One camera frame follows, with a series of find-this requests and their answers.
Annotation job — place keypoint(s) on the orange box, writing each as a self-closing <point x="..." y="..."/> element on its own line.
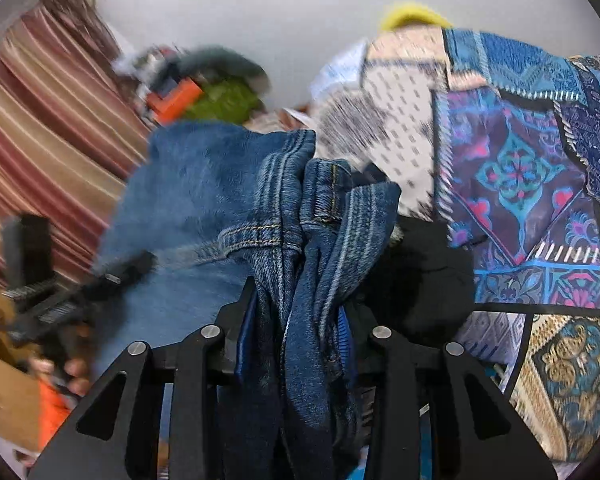
<point x="172" y="100"/>

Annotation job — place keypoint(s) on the striped red curtain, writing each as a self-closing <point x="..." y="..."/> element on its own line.
<point x="45" y="125"/>

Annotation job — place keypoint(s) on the blue denim jacket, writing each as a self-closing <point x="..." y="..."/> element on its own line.
<point x="190" y="220"/>

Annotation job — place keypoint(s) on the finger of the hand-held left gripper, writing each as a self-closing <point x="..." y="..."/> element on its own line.
<point x="125" y="270"/>

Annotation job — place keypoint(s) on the brown cardboard box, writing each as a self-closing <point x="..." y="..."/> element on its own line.
<point x="7" y="400"/>

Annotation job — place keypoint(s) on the patchwork patterned bedsheet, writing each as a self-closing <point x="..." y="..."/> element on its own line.
<point x="520" y="170"/>

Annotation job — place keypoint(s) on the person's left hand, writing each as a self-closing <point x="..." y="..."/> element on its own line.
<point x="75" y="370"/>

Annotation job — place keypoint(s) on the black folded cloth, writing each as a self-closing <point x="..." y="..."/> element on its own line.
<point x="425" y="275"/>

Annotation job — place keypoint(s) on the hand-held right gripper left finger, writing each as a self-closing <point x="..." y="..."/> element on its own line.
<point x="245" y="355"/>

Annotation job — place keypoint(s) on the yellow cloth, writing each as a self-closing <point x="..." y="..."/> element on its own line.
<point x="412" y="14"/>

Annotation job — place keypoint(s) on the person's orange clothing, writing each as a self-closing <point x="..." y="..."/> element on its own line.
<point x="52" y="410"/>

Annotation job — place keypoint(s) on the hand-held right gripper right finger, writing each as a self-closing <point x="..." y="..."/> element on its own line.
<point x="347" y="342"/>

